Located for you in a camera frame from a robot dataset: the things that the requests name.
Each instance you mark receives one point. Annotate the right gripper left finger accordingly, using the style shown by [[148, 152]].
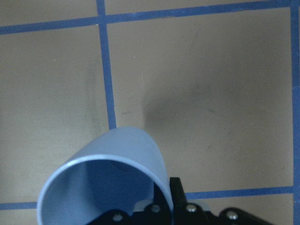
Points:
[[162, 211]]

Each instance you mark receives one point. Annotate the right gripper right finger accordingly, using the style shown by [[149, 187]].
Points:
[[180, 212]]

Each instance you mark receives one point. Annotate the blue cup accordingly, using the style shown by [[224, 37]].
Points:
[[116, 171]]

